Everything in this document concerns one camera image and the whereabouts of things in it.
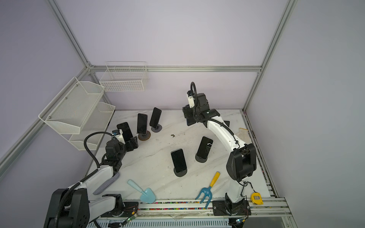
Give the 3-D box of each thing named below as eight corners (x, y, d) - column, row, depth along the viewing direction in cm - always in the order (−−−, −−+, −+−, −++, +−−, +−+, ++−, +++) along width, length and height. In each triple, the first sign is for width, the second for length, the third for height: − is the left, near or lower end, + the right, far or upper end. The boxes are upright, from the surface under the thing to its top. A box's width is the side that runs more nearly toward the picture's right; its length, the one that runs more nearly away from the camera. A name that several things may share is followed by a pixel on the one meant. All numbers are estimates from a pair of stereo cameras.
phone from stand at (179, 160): (177, 176, 86) (175, 164, 73) (173, 164, 91) (171, 151, 78) (186, 172, 88) (186, 160, 75) (182, 161, 93) (181, 148, 80)
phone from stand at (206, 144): (196, 158, 94) (198, 146, 81) (200, 149, 99) (202, 135, 86) (205, 162, 93) (209, 149, 80) (209, 152, 97) (213, 139, 84)
